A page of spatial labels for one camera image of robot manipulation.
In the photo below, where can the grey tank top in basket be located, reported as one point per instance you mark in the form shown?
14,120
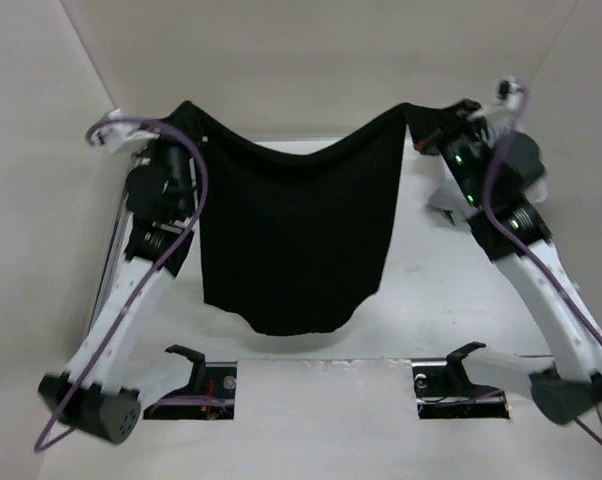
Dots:
449,202

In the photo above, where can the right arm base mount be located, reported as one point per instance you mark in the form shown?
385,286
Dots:
444,392

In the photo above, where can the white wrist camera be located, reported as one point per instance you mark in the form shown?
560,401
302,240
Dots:
508,96
118,137

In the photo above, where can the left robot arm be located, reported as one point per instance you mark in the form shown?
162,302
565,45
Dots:
96,393

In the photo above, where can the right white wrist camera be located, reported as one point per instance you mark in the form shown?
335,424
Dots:
508,96

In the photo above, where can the black tank top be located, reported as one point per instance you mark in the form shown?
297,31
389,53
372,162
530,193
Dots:
294,243

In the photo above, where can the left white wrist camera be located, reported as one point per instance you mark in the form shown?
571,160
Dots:
118,137

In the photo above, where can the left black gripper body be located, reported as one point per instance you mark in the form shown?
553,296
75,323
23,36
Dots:
174,154

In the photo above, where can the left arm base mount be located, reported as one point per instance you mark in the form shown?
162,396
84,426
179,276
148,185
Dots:
208,395

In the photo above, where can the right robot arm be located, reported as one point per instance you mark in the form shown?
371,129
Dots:
494,165

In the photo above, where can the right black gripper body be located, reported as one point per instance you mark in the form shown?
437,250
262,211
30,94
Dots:
461,148

